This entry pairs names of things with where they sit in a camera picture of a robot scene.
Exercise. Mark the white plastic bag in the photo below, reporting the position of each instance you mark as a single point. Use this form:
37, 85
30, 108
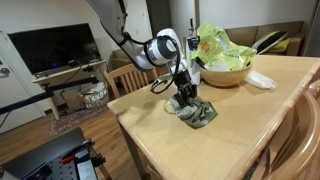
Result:
260, 80

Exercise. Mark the lime green snack bag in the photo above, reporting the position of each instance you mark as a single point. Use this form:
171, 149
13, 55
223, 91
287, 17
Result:
216, 46

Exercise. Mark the black metal bar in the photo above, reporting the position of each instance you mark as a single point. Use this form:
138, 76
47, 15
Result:
30, 99

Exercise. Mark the white grey Franka robot arm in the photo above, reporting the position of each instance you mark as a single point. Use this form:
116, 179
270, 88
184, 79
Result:
110, 20

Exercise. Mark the wide wooden slat chair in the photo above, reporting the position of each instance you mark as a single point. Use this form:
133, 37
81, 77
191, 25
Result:
125, 71

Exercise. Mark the brown armchair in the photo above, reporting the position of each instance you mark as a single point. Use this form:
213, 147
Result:
118, 60

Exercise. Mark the green towel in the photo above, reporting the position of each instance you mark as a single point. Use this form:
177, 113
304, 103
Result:
203, 116

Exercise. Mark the white paper package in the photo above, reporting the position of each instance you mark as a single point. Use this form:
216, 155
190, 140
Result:
194, 61

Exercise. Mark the wicker basket with white lining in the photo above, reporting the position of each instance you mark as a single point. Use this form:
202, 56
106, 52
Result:
95, 96

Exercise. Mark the light wooden television stand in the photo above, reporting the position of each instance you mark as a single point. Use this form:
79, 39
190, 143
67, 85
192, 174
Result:
66, 74

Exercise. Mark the yellow pillow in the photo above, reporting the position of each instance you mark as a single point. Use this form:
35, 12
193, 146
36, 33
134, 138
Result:
282, 45

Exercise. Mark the cardboard box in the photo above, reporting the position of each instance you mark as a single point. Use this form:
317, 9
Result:
71, 100

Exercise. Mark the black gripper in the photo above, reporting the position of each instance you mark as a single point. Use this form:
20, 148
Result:
185, 83

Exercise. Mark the white door with knob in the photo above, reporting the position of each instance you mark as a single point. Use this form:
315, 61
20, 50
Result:
16, 86

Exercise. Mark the black device under television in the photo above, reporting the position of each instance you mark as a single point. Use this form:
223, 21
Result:
80, 62

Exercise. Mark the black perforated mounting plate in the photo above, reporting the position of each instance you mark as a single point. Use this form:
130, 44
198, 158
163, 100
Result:
43, 153

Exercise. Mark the brown sofa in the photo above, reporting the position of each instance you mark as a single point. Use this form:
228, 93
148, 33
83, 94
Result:
243, 35

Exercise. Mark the curved back wooden chair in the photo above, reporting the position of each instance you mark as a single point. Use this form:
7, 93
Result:
300, 133

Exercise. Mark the patterned rug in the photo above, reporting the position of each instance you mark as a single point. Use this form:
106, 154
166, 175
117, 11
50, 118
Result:
70, 121

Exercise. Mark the wooden bowl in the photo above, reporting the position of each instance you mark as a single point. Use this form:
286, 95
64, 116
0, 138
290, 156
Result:
223, 78

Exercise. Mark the black green striped pillow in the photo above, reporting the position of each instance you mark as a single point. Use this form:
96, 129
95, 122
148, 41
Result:
270, 40

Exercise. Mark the black flat screen television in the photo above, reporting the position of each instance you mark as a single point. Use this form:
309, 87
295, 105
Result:
53, 46

